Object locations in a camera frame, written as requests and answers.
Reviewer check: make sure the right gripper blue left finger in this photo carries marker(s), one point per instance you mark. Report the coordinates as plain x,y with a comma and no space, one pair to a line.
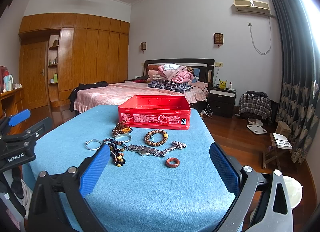
47,212

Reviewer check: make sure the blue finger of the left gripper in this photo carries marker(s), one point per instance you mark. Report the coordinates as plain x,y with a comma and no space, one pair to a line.
19,118

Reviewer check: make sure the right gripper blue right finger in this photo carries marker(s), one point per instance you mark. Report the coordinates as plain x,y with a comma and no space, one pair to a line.
273,211

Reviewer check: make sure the thin silver bangle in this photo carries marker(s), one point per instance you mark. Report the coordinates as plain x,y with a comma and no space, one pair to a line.
93,145

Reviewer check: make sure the silver metal watch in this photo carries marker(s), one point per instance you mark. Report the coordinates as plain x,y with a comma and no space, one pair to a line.
147,151

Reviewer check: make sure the wooden side desk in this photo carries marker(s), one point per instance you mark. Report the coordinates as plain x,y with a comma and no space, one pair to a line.
12,102

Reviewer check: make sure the white bin bag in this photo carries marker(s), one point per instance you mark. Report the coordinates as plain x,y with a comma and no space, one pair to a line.
295,191

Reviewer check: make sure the black garment on bed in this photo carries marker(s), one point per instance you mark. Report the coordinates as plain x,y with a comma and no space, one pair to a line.
73,95

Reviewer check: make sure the small wooden stool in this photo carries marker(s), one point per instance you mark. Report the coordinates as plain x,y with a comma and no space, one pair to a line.
272,153

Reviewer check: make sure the white box on stool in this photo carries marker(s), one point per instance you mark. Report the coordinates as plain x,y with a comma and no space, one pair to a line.
281,141

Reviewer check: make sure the white bathroom scale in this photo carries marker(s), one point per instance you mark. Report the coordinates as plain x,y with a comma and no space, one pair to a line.
256,129

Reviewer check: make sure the wooden wardrobe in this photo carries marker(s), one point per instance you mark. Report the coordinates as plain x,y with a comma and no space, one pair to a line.
61,50

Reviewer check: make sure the blue table cloth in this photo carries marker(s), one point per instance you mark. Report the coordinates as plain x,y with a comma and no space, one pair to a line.
144,194

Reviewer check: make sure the plaid bag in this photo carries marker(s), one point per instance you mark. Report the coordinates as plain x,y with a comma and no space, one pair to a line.
256,103

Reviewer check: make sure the black nightstand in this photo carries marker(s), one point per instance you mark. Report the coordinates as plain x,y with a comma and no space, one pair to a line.
222,102

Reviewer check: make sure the white bottle on nightstand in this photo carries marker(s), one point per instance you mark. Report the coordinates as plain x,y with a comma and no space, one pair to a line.
230,86

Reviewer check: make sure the yellow pikachu toy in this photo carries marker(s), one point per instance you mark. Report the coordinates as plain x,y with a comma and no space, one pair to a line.
222,85

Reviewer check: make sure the red metal tin box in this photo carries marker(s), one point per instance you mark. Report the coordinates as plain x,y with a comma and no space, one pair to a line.
156,111

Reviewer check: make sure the bed with pink cover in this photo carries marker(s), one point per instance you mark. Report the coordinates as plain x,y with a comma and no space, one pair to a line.
118,93

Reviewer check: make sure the pile of folded clothes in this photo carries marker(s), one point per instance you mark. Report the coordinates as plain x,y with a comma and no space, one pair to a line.
172,77

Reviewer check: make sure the dark floral curtain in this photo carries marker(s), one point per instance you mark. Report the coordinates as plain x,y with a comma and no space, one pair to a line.
299,97

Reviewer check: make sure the left wall lamp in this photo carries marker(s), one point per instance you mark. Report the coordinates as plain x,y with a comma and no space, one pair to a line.
143,46

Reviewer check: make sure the wall lamp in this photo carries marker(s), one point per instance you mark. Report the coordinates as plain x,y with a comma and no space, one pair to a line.
143,46
218,39

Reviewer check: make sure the right wall lamp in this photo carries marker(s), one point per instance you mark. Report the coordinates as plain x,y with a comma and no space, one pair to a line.
218,39

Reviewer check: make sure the wall air conditioner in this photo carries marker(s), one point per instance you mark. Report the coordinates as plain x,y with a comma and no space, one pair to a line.
252,7

